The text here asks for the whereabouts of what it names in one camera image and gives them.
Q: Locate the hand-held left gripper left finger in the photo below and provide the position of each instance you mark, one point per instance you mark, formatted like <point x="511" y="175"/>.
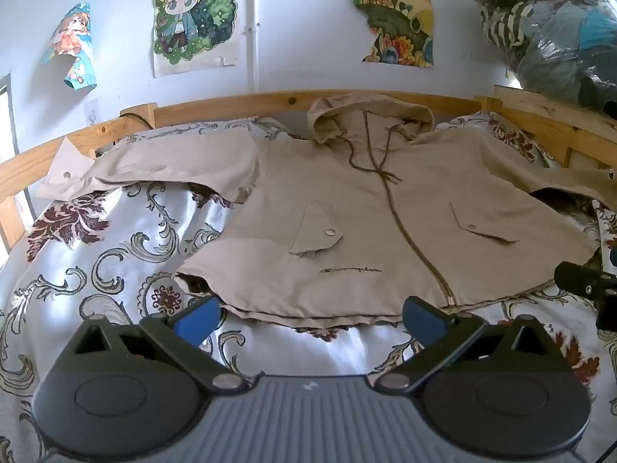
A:
<point x="197" y="322"/>

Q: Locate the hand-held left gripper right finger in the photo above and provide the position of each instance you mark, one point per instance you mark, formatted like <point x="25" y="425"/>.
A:
<point x="424" y="322"/>

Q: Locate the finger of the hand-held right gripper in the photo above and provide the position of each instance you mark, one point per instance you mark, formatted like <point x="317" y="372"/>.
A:
<point x="578" y="279"/>

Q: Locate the beige hooded jacket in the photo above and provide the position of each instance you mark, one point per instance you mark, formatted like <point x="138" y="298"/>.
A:
<point x="385" y="212"/>

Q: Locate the clear plastic bag of clothes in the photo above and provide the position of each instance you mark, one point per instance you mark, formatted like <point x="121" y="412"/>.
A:
<point x="554" y="38"/>

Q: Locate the floral patterned bedsheet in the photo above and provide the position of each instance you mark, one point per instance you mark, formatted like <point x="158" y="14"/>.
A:
<point x="96" y="251"/>

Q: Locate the wooden bed frame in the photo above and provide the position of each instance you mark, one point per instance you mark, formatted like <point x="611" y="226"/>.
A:
<point x="217" y="106"/>

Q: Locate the white wall outlet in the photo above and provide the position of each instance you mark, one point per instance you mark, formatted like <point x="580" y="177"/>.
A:
<point x="91" y="111"/>

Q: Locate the window frame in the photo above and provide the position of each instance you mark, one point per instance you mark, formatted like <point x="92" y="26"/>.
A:
<point x="6" y="115"/>

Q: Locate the white wall pipe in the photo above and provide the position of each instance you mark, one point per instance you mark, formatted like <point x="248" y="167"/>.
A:
<point x="254" y="24"/>

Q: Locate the curled cartoon wall poster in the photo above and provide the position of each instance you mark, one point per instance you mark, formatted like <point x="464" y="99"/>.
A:
<point x="72" y="43"/>

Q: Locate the blond cartoon character wall poster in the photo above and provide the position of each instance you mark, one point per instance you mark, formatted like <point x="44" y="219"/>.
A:
<point x="197" y="14"/>

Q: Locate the landscape wall poster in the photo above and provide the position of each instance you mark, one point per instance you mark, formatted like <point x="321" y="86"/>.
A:
<point x="395" y="14"/>

